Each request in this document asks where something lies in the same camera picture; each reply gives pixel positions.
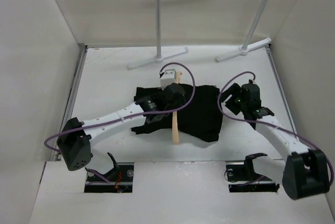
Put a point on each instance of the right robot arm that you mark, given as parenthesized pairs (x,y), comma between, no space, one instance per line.
(304,172)

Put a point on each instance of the black trousers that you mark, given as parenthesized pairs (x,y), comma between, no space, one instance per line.
(200,119)

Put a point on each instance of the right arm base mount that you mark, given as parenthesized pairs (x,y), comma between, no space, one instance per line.
(242,178)

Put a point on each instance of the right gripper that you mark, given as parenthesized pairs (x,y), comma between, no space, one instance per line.
(234,90)

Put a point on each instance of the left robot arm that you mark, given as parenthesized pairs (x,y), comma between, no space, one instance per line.
(76,147)

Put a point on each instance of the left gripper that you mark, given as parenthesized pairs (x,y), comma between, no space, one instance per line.
(178,105)

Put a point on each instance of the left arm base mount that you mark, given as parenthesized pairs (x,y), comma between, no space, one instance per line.
(118,179)

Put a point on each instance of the beige plastic hanger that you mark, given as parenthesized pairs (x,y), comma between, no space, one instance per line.
(175,134)

